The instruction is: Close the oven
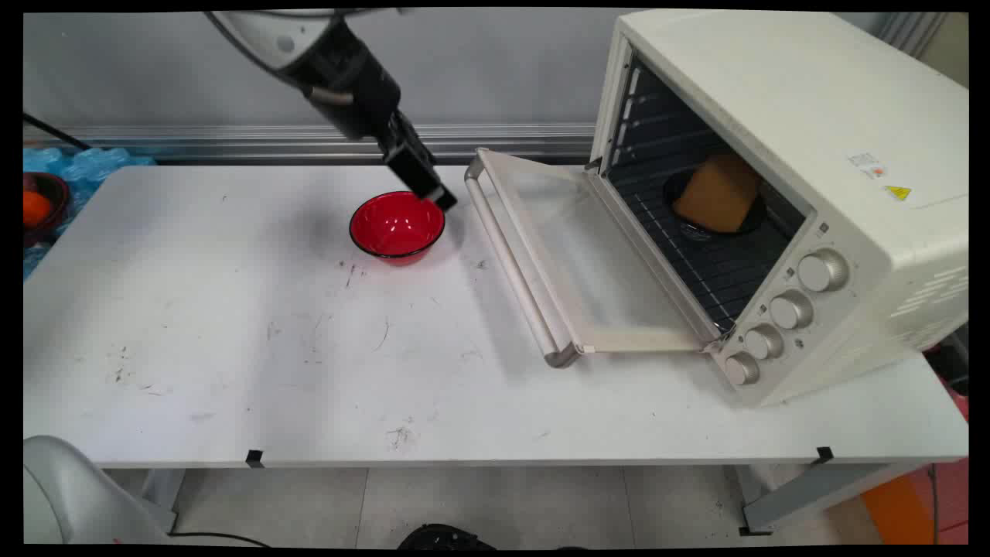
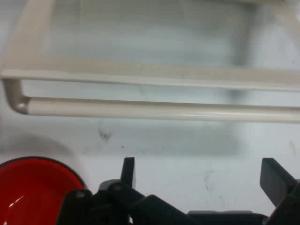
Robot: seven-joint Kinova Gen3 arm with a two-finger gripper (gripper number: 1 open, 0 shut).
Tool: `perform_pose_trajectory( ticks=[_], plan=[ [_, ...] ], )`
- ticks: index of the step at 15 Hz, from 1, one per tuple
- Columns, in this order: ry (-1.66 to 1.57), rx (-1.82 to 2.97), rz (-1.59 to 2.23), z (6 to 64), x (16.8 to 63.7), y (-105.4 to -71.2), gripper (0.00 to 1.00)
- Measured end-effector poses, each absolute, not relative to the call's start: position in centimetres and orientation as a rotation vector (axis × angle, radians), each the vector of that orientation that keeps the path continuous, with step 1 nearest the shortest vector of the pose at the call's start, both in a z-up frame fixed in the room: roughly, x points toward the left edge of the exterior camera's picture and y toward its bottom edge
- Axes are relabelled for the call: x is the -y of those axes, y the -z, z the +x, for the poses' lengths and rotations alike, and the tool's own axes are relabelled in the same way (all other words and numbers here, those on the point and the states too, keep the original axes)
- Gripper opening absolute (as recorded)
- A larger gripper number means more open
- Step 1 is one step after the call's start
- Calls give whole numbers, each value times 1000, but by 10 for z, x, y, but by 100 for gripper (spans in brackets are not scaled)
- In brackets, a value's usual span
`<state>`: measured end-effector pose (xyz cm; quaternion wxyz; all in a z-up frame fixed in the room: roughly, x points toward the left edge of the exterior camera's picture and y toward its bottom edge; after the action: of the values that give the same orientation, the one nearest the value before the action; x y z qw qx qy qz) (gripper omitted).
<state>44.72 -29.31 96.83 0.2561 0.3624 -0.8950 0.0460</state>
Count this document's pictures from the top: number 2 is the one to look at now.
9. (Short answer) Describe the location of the cream oven door with handle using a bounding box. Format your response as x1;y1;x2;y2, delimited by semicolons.
0;0;300;124

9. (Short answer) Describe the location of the red bowl with black rim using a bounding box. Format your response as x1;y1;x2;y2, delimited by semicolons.
0;156;87;225

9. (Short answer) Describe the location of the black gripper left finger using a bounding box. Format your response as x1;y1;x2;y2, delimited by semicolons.
57;157;195;225

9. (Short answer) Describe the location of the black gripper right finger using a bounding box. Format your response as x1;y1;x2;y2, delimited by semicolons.
259;157;300;225

